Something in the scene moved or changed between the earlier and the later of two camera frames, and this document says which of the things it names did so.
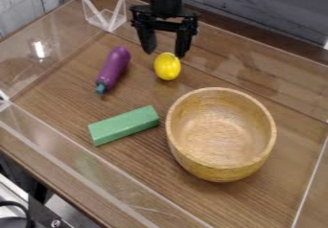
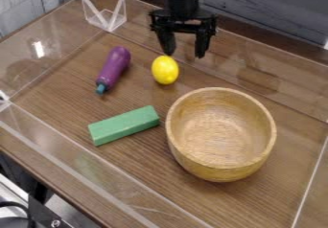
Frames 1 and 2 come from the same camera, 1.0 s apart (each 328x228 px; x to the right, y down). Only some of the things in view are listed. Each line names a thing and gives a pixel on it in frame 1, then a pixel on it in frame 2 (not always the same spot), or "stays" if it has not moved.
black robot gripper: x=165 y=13 -> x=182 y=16
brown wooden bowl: x=221 y=133 stays
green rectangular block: x=111 y=127 stays
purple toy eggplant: x=113 y=69 stays
